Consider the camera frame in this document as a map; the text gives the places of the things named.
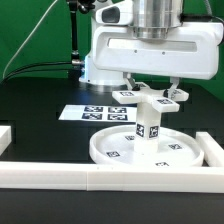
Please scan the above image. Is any white marker sheet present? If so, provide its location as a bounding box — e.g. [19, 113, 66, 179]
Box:
[59, 105, 137, 122]

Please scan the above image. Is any white cross-shaped table base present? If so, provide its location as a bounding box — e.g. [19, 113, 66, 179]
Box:
[112, 83, 189, 113]

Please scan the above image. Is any white cable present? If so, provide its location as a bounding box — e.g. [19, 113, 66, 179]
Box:
[1, 0, 60, 80]

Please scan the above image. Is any white left fence rail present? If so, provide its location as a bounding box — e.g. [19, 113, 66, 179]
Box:
[0, 126, 12, 155]

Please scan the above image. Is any white round table top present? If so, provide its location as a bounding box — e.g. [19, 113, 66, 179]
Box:
[89, 125, 204, 167]

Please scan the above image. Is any white right fence rail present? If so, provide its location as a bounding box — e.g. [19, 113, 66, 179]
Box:
[196, 132, 224, 167]

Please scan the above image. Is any black cable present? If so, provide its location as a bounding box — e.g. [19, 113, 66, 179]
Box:
[0, 60, 74, 84]

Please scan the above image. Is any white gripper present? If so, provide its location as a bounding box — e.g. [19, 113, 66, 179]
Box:
[92, 22, 223, 99]

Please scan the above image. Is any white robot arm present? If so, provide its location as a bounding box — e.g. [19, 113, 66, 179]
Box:
[80, 0, 224, 101]

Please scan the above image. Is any black camera stand pole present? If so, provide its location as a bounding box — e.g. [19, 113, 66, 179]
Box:
[66, 0, 82, 66]

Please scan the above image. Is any white fence rail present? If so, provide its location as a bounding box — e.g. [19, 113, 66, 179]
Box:
[0, 162, 224, 193]
[0, 126, 12, 155]
[196, 132, 224, 167]

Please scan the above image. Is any white front fence rail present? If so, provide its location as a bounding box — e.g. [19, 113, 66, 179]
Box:
[0, 162, 224, 193]

